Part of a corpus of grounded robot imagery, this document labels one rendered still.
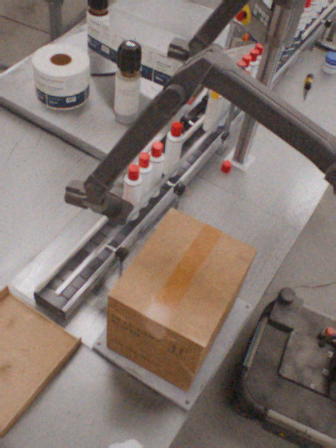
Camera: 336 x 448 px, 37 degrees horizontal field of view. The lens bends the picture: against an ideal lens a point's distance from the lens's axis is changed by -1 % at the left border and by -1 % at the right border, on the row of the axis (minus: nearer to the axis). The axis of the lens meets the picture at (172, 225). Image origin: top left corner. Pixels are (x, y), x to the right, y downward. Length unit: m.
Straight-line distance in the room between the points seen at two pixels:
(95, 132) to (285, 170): 0.69
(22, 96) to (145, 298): 1.09
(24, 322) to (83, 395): 0.26
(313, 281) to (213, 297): 1.57
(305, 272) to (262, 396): 0.87
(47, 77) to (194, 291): 1.00
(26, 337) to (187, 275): 0.48
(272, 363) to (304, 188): 0.71
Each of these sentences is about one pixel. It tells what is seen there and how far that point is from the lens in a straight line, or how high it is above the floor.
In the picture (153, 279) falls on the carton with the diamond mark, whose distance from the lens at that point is 1.15.
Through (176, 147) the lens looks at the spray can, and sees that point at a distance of 1.58.
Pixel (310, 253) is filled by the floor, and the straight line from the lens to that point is 2.77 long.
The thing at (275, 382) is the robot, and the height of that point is 0.24.
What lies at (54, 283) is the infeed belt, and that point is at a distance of 1.42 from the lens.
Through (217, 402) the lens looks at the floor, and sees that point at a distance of 2.25.
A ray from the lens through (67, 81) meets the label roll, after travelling 1.84.
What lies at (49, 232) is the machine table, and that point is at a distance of 1.58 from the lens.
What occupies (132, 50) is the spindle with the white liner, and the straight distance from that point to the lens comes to 1.69.
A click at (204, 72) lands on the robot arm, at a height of 1.55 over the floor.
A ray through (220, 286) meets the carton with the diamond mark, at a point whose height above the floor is 1.12.
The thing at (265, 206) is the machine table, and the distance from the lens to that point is 1.74.
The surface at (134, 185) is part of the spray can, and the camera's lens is 1.42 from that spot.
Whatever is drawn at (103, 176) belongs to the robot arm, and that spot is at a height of 1.19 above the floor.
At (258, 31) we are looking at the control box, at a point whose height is 1.32.
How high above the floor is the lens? 2.09
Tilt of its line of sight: 51 degrees down
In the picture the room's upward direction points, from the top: 11 degrees clockwise
